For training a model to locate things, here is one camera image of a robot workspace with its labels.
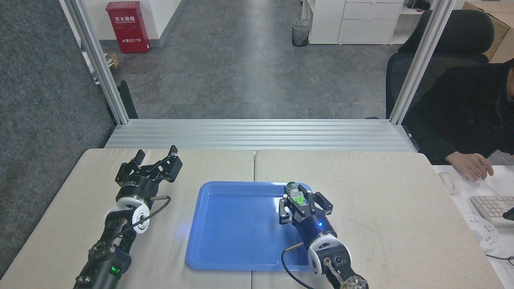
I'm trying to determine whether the person's hand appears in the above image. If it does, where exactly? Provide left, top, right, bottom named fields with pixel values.
left=445, top=152, right=495, bottom=181

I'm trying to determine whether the switch part with green tab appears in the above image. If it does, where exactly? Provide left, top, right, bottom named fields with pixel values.
left=284, top=182, right=308, bottom=208

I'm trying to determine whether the white power strip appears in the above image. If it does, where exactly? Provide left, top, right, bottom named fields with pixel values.
left=462, top=214, right=502, bottom=252

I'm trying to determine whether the blue plastic tray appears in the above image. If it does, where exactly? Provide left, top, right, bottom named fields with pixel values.
left=185, top=181, right=323, bottom=271

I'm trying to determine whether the white keyboard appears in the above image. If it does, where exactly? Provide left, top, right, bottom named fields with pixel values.
left=469, top=195, right=514, bottom=228

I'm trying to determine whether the black mesh wastebasket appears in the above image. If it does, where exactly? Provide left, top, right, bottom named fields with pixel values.
left=292, top=18, right=312, bottom=47

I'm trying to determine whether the grey felt partition panel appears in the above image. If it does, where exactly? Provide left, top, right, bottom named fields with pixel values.
left=0, top=0, right=117, bottom=277

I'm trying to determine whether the white side desk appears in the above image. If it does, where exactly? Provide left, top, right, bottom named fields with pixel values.
left=432, top=164, right=514, bottom=289

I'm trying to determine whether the brown cardboard box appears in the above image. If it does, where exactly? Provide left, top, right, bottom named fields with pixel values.
left=462, top=1, right=514, bottom=64

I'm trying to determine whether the silver aluminium rail platform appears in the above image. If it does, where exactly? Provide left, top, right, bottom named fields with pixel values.
left=104, top=119, right=416, bottom=152

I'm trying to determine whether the black post bracket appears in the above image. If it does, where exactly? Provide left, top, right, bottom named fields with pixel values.
left=105, top=80, right=139, bottom=121

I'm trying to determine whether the thin black desk cable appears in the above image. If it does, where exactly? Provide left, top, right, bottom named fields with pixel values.
left=485, top=253, right=514, bottom=267

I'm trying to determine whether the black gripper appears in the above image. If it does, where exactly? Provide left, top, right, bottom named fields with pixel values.
left=279, top=192, right=338, bottom=246
left=115, top=145, right=184, bottom=201

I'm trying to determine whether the white drawer cabinet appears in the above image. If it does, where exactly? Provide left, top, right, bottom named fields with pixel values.
left=301, top=0, right=404, bottom=45

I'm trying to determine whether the silver aluminium post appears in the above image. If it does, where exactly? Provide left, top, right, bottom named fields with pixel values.
left=60, top=0, right=129, bottom=125
left=388, top=0, right=459, bottom=125

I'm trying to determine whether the white computer mouse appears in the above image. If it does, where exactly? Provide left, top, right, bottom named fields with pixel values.
left=438, top=172, right=459, bottom=196

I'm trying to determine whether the red fire extinguisher box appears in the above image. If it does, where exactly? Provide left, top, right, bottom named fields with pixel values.
left=106, top=1, right=151, bottom=54

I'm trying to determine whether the black office chair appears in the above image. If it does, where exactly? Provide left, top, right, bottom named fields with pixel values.
left=385, top=9, right=496, bottom=119

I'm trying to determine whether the person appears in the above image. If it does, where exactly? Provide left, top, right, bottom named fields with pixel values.
left=403, top=58, right=514, bottom=166

